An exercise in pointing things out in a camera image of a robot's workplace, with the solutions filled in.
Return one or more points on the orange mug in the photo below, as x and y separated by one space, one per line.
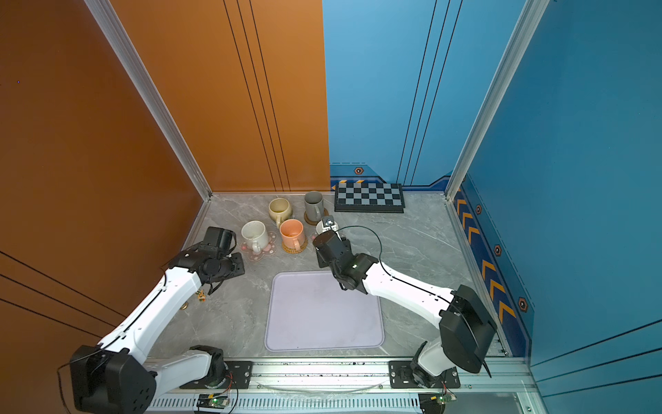
292 230

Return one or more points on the beige yellow mug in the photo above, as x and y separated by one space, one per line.
280 210

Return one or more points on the black chessboard box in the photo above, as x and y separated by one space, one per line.
368 197

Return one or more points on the white cream mug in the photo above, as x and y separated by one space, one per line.
256 236

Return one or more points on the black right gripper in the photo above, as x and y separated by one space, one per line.
322 262

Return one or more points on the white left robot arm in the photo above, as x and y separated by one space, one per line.
116 375

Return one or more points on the woven rattan round coaster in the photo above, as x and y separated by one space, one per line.
296 248

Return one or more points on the speckled grey mug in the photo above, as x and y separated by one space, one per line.
314 205

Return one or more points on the green circuit board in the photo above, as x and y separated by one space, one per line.
435 403
212 401

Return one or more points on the lilac mug cream inside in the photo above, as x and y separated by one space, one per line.
319 229

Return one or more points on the left green circuit board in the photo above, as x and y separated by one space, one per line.
212 401

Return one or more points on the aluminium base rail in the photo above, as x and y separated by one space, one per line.
358 385

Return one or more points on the brown wooden round coaster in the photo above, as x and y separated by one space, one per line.
312 222

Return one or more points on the right green circuit board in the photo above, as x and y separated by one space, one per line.
435 403

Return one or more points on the lilac plastic tray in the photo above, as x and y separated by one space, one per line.
308 311

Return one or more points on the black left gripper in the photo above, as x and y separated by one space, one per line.
237 257

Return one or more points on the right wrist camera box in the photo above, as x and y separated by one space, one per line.
330 224

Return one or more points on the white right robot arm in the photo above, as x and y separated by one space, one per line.
466 328

